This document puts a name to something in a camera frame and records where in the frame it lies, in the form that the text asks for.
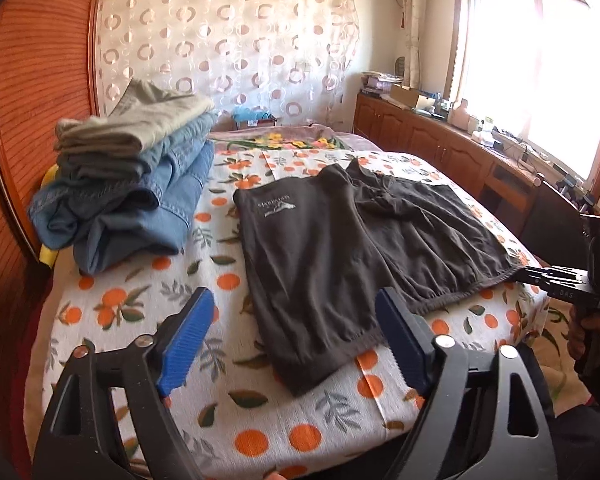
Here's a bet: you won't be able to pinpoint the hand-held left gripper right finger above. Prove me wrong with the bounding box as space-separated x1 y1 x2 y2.
375 287 553 480

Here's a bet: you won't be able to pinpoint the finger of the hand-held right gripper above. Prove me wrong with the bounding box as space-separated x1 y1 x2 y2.
522 265 588 292

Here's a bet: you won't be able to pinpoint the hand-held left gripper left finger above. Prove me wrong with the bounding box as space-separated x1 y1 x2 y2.
32 287 216 480

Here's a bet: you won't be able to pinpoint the black pants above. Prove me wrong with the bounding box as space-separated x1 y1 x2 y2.
232 160 528 398

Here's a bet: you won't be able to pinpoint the folded grey pants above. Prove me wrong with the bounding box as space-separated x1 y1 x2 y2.
54 78 216 161

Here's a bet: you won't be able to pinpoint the person's right hand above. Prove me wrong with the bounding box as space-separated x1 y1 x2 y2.
566 305 600 361

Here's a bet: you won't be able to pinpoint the orange fruit print sheet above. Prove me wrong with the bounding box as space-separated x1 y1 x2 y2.
22 147 551 480

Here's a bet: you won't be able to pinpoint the folded blue jeans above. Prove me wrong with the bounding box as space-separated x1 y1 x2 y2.
28 140 216 276
55 112 221 198

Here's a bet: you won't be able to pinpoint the yellow plush toy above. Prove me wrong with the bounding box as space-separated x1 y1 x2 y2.
39 165 62 267

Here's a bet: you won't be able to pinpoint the wooden low cabinet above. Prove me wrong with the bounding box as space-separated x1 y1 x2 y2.
352 90 591 241

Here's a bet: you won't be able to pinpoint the white plastic jug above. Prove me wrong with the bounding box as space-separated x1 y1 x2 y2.
449 99 473 128

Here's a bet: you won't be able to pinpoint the window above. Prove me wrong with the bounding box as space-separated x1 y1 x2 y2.
450 0 600 186

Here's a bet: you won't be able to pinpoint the open cardboard box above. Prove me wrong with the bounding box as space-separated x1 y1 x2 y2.
390 84 436 110

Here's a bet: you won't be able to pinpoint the floral blanket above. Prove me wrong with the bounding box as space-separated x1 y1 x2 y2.
210 122 386 153

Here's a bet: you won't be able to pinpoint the blue plastic bag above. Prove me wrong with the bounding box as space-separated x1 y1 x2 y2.
232 106 273 123

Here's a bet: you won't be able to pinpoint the stack of books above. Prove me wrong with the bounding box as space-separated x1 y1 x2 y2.
361 70 406 96

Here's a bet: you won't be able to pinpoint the beige patterned drape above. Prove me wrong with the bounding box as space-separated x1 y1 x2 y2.
397 0 429 88

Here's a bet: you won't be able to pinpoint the circle patterned sheer curtain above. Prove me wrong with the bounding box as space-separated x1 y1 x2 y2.
95 0 361 128

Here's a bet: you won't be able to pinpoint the black cable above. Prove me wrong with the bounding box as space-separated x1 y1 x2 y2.
495 130 538 162

